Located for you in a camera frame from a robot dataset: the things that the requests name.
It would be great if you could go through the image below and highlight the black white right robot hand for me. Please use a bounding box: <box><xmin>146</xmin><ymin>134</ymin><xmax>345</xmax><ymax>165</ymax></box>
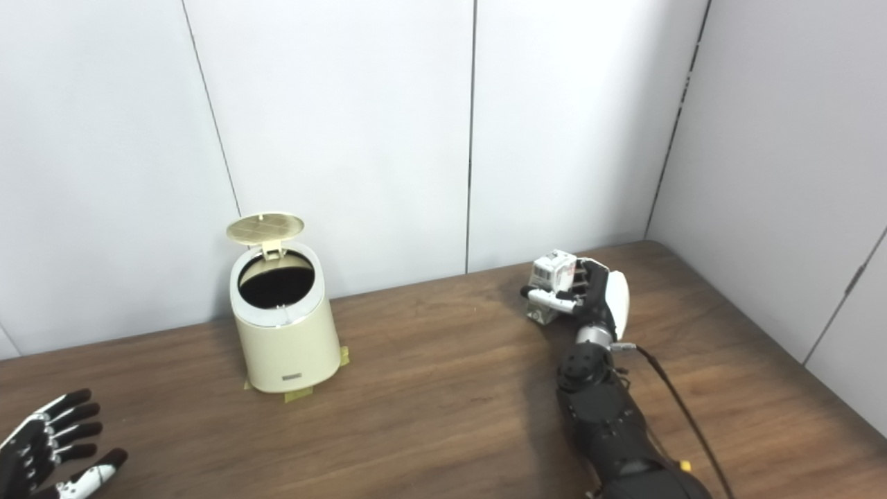
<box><xmin>520</xmin><ymin>258</ymin><xmax>631</xmax><ymax>342</ymax></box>

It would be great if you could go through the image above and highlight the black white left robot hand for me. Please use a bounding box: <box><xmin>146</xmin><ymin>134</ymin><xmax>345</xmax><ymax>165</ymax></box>
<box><xmin>0</xmin><ymin>389</ymin><xmax>129</xmax><ymax>499</ymax></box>

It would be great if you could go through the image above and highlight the white green milk carton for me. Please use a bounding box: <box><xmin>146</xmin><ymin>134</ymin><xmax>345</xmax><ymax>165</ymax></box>
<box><xmin>527</xmin><ymin>249</ymin><xmax>578</xmax><ymax>324</ymax></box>

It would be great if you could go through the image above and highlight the cream round bin lid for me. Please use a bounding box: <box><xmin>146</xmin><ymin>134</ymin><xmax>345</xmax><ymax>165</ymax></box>
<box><xmin>227</xmin><ymin>212</ymin><xmax>306</xmax><ymax>261</ymax></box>

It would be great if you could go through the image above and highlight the cream-colored bin body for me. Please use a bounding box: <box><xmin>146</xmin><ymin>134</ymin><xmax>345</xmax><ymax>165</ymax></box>
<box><xmin>229</xmin><ymin>243</ymin><xmax>342</xmax><ymax>394</ymax></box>

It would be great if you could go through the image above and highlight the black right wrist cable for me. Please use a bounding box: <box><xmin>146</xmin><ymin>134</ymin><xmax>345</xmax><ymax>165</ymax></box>
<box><xmin>610</xmin><ymin>341</ymin><xmax>735</xmax><ymax>499</ymax></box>

